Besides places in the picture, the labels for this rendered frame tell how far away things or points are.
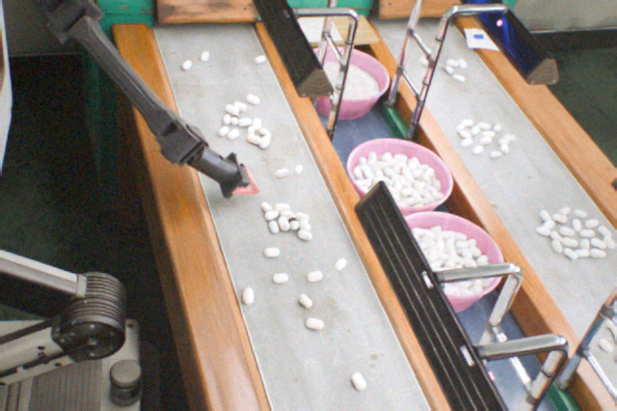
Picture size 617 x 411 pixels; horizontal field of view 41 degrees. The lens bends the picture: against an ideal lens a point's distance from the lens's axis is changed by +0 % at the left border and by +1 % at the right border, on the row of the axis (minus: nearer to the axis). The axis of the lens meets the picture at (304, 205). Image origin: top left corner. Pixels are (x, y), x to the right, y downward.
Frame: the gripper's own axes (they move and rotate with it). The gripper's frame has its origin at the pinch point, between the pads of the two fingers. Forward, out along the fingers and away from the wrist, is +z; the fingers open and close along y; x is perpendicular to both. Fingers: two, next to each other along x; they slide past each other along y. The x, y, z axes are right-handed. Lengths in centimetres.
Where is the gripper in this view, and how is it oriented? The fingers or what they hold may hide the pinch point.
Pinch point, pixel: (255, 190)
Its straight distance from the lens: 195.7
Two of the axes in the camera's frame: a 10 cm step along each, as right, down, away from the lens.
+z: 6.4, 3.9, 6.6
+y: -2.9, -6.7, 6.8
